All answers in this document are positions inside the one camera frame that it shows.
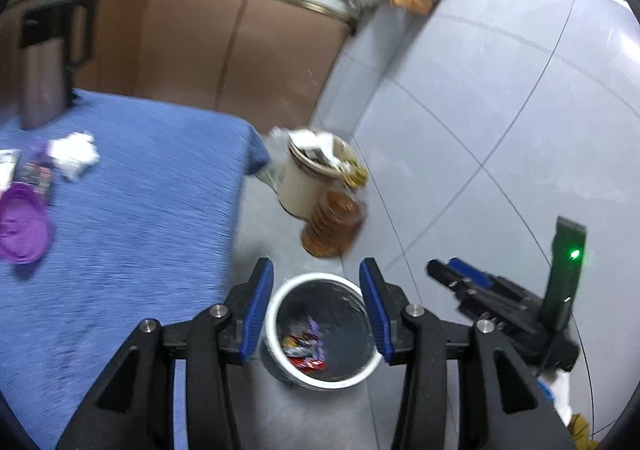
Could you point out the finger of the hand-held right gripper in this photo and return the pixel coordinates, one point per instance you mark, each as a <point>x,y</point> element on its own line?
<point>472,272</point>
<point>450,280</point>

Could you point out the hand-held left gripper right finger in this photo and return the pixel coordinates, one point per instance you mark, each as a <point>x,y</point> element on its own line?
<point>374,310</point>

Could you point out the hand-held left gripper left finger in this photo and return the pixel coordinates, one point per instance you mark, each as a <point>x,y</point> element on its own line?
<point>257,310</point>

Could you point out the white trash bin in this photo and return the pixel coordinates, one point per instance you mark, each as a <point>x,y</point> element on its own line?
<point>345,330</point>

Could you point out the white tissue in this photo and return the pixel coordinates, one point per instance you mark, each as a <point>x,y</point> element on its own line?
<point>72,152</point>

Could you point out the purple foil wrapper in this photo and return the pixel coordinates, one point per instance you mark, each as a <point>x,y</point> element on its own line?
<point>35,172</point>

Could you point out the small purple wrapper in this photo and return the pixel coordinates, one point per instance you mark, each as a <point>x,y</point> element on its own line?
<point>315,330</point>

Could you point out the red snack wrapper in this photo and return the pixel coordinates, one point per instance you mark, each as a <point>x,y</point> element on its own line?
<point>310,364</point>

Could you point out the brown ribbed jar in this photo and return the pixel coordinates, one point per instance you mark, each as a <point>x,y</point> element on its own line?
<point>335,225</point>

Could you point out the cream plastic bucket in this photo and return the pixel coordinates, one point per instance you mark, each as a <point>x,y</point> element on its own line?
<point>297,185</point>

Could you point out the yellow crumpled wrapper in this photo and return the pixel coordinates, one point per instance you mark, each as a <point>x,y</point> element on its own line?
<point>356,174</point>

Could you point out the blue fuzzy table cloth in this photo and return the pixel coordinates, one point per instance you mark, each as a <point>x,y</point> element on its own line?
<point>140,230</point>

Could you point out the purple plastic lid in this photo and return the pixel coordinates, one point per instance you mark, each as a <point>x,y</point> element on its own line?
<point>22,225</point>

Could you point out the brown kitchen cabinet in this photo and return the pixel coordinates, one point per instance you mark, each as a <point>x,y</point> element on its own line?
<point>200,45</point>

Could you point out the white flat packet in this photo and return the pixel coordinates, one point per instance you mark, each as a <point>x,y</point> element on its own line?
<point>7,170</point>

